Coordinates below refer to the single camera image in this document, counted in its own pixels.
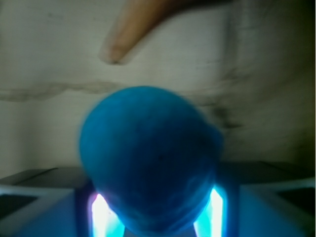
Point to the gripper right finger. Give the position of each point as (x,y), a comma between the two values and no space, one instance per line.
(260,199)

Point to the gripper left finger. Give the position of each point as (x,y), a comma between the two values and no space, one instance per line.
(56,202)

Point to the blue ball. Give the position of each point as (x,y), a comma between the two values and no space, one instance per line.
(152,156)

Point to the brown wooden seashell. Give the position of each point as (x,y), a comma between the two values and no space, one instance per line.
(136,19)

